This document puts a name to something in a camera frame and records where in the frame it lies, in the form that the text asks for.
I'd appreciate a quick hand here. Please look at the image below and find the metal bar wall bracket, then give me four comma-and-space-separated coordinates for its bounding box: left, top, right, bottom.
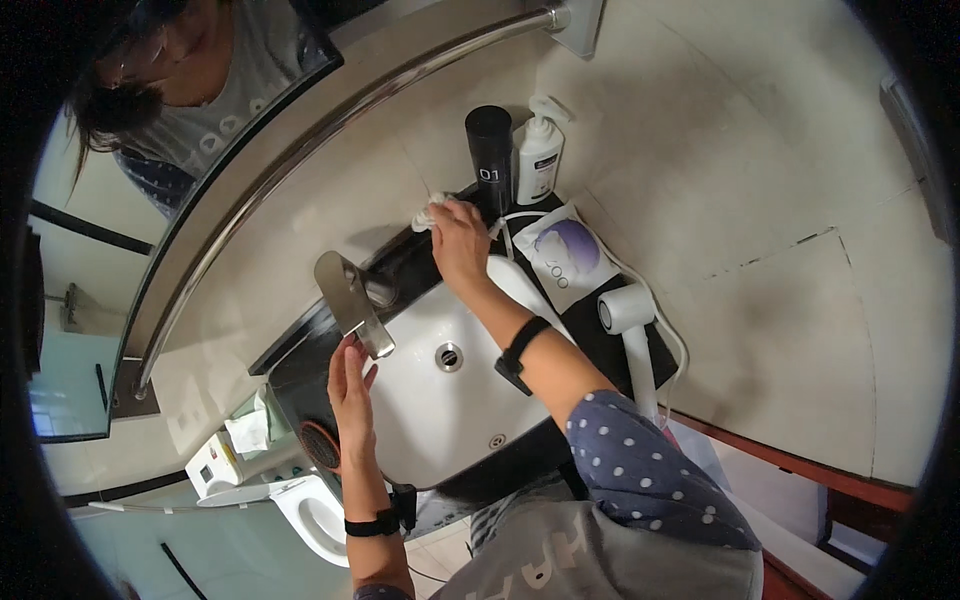
551, 0, 606, 60
111, 358, 161, 421

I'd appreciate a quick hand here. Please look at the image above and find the black wrist band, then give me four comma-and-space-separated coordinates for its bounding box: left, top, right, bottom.
343, 483, 419, 539
493, 315, 553, 397

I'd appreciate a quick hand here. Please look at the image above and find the white toilet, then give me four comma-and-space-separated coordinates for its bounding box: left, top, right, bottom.
196, 474, 354, 570

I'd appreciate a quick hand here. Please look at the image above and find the brown wooden door frame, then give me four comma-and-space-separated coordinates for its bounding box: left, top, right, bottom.
666, 408, 918, 600

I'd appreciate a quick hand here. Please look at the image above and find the person's left hand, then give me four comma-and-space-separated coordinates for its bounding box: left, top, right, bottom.
327, 333, 380, 468

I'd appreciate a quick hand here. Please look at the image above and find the grey wall fixture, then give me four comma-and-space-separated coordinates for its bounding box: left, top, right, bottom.
879, 71, 955, 249

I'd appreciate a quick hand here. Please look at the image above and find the white ceramic sink basin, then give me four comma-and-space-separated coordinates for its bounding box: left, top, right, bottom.
363, 255, 579, 492

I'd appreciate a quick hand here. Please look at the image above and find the tissue box with white tissue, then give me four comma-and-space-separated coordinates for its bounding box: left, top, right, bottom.
223, 384, 291, 460

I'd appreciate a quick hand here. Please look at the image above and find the white hair dryer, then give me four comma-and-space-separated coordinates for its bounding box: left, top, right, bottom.
597, 282, 662, 423

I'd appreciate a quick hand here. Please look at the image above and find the white cloth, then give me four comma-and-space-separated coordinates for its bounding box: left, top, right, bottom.
411, 191, 456, 234

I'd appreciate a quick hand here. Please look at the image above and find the black framed wall mirror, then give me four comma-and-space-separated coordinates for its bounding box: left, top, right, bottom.
28, 0, 346, 445

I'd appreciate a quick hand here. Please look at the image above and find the black cylindrical bottle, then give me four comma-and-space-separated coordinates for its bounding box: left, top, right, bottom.
464, 105, 516, 223

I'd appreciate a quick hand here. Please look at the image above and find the black vanity counter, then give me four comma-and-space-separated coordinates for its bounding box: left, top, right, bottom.
247, 186, 681, 543

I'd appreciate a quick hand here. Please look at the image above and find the person's body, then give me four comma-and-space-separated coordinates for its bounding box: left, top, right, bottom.
354, 388, 766, 600

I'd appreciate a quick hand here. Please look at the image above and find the white wall control box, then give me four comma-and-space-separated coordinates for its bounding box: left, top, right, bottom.
184, 430, 246, 501

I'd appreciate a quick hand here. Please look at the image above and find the white pump bottle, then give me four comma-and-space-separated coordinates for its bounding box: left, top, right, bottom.
515, 94, 573, 207

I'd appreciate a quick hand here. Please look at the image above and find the glass shower door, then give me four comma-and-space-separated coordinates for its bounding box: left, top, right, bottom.
69, 480, 355, 600

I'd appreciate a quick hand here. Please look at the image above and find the person's right hand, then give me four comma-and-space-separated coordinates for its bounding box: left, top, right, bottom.
429, 198, 493, 298

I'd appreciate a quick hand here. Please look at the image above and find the round hair brush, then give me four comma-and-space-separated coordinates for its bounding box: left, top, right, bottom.
298, 420, 343, 475

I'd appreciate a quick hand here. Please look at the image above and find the chrome sink faucet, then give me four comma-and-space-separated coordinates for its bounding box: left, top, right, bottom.
313, 251, 399, 361

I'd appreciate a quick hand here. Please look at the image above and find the white pouch with purple print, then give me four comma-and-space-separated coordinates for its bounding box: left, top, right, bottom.
512, 200, 624, 317

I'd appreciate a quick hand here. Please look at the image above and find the chrome towel bar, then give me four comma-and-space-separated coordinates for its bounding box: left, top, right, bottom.
132, 3, 571, 401

